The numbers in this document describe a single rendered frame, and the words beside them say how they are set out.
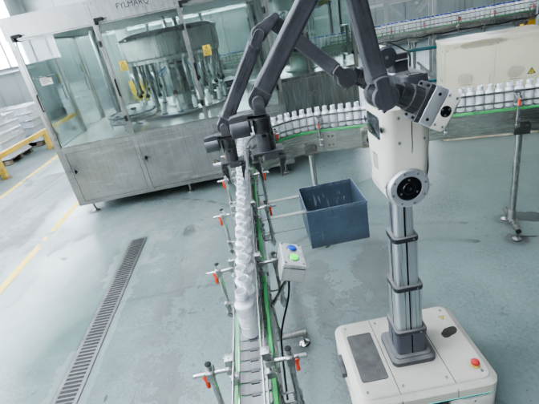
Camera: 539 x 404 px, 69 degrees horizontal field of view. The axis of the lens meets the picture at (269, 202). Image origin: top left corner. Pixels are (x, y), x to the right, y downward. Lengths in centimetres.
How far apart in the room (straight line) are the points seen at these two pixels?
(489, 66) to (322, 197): 357
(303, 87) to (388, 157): 532
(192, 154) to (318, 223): 316
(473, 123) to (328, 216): 153
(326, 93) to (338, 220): 494
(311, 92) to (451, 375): 539
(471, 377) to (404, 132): 118
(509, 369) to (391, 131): 154
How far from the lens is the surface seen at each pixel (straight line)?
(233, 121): 120
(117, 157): 515
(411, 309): 195
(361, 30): 122
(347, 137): 313
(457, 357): 218
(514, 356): 260
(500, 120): 321
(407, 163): 152
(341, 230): 206
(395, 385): 205
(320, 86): 679
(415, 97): 128
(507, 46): 547
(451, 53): 535
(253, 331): 123
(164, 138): 495
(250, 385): 114
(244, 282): 120
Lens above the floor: 186
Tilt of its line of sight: 25 degrees down
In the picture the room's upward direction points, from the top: 12 degrees counter-clockwise
